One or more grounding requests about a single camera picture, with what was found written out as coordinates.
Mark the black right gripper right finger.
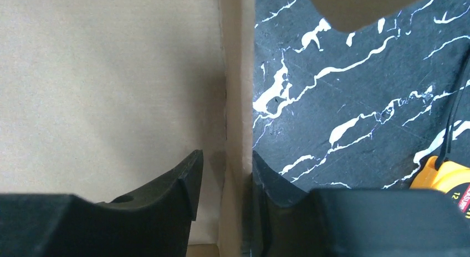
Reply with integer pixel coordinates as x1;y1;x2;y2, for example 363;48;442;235
251;152;469;256

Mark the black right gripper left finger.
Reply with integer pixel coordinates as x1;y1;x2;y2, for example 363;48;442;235
1;150;203;256

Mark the brown cardboard box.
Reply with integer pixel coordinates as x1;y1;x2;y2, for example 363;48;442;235
0;0;438;257

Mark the yellow tape measure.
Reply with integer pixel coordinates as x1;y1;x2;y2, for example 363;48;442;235
410;156;469;220

